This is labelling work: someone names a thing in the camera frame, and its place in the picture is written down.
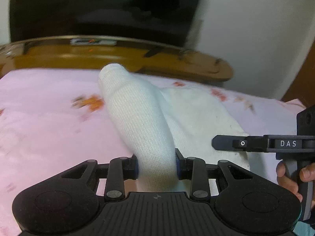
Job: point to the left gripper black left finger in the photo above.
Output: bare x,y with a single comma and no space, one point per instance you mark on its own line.
130,168

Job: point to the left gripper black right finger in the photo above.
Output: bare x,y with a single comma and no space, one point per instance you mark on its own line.
183,172

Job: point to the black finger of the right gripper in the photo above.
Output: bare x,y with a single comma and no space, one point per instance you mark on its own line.
240,143

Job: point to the white knitted sock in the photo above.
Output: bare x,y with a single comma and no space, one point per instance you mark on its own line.
154,122

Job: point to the person's right hand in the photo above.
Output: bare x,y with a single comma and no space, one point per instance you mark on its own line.
289,182

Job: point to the pink floral bed sheet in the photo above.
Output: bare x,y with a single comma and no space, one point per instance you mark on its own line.
43,133

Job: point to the curved wooden TV stand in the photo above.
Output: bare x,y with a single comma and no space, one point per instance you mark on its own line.
138,56

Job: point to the silver set-top box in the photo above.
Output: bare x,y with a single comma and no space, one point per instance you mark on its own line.
92,42

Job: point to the black flat television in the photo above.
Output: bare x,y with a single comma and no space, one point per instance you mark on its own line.
161,21

